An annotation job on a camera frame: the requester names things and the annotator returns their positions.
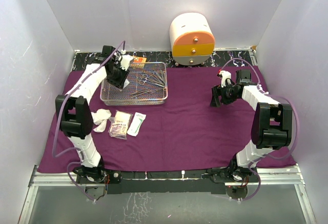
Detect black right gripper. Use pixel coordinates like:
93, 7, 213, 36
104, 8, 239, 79
210, 82, 239, 108

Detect metal mesh instrument tray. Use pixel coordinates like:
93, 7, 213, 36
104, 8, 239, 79
100, 62, 168, 106

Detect small white green packet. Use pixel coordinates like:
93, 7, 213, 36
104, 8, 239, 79
127, 112, 146, 136

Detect white gauze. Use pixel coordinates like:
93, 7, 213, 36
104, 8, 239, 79
91, 109, 111, 133

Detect white gauze pack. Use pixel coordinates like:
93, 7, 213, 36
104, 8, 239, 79
108, 110, 132, 140

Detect straight steel tweezers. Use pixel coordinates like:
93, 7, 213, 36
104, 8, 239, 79
130, 90, 150, 96

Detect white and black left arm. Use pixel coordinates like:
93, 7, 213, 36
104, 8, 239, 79
52, 43, 133, 183

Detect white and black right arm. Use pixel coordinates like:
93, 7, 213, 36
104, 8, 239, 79
207, 69, 293, 183

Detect steel surgical scissors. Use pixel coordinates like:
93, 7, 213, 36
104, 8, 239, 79
138, 74, 154, 85

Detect steel surgical forceps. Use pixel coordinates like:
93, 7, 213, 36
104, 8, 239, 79
149, 71, 166, 87

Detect orange circuit board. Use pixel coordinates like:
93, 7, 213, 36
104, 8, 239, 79
133, 56, 147, 64

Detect round three-drawer mini cabinet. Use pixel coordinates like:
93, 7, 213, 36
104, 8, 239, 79
169, 12, 215, 66

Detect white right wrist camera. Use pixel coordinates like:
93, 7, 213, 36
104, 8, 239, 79
217, 70, 233, 88

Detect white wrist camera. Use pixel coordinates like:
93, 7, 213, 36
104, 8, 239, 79
217, 70, 233, 88
118, 54, 134, 71

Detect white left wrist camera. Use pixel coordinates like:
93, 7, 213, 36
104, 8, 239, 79
118, 54, 134, 71

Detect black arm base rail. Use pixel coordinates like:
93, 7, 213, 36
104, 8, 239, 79
73, 167, 258, 194

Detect aluminium frame rail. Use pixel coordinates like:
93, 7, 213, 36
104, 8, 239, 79
19, 165, 316, 223

